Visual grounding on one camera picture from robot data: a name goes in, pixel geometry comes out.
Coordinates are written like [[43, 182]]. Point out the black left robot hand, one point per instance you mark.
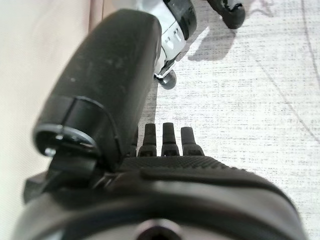
[[107, 75]]

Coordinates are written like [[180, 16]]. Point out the silver left robot leg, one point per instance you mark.
[[175, 30]]

